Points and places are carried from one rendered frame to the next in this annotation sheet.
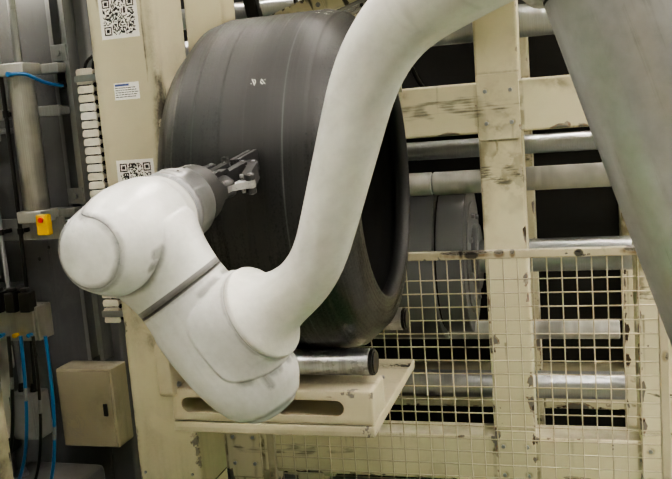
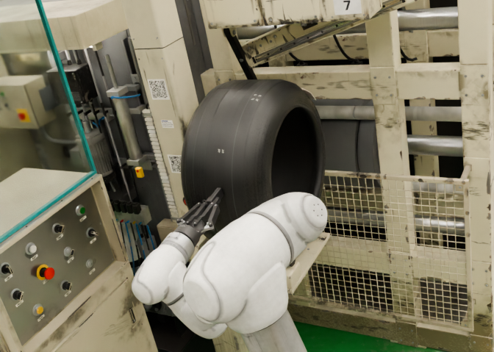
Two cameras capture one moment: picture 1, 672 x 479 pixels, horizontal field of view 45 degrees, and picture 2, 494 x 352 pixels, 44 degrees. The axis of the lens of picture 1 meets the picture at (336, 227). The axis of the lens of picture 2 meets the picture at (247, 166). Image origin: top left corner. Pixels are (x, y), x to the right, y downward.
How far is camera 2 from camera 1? 1.04 m
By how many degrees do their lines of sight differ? 24
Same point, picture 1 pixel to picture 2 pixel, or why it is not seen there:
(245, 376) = (203, 328)
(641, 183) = not seen: outside the picture
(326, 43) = (253, 127)
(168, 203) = (170, 266)
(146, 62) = (174, 112)
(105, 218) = (145, 284)
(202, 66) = (196, 136)
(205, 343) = (187, 318)
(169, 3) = (183, 75)
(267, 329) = not seen: hidden behind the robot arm
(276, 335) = not seen: hidden behind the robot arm
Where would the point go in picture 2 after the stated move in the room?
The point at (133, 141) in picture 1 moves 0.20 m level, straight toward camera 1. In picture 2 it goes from (173, 146) to (169, 170)
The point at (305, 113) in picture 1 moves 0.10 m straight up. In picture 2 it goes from (242, 170) to (236, 141)
